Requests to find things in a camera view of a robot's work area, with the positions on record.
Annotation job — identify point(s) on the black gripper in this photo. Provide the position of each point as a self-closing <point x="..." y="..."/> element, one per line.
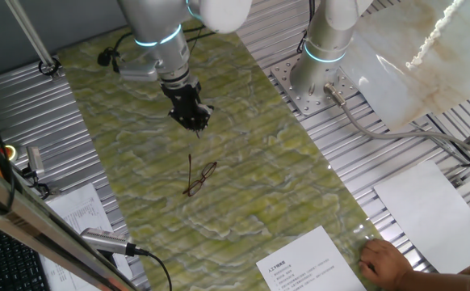
<point x="182" y="97"/>

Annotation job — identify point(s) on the red frame glasses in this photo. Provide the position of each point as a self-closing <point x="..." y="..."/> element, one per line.
<point x="198" y="184"/>

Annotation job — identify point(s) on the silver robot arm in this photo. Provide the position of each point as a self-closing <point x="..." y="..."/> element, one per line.
<point x="166" y="44"/>

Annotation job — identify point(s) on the person's hand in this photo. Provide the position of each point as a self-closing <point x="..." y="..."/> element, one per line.
<point x="384" y="262"/>

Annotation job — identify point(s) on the green marble pattern mat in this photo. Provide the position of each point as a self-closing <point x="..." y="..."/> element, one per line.
<point x="259" y="182"/>

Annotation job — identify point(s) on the printed table paper sheet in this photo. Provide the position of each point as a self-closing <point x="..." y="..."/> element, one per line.
<point x="77" y="210"/>

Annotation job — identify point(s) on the instruction paper sheet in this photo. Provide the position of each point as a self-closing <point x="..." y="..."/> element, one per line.
<point x="307" y="262"/>

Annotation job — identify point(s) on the red emergency stop button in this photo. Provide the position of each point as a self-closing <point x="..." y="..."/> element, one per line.
<point x="11" y="153"/>

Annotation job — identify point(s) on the thin aluminium pole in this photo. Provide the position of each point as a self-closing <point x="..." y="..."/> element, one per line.
<point x="29" y="30"/>

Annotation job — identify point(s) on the white marble pattern sheet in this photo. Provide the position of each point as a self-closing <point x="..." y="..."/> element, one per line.
<point x="420" y="72"/>

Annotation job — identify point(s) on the black keyboard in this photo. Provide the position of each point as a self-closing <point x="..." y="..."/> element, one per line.
<point x="13" y="266"/>

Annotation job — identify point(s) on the blank white paper sheet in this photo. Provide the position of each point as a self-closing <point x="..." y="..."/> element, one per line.
<point x="433" y="218"/>

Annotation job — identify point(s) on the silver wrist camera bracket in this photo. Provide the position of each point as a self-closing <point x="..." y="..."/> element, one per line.
<point x="138" y="72"/>

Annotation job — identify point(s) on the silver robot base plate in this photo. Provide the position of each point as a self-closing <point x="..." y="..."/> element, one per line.
<point x="311" y="106"/>

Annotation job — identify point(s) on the small silver camera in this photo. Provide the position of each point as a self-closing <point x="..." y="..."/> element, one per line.
<point x="35" y="159"/>

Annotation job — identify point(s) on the small black camera stand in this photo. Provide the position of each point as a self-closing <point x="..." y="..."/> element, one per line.
<point x="37" y="188"/>

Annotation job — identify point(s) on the aluminium frame beam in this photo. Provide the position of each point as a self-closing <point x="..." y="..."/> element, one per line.
<point x="37" y="230"/>

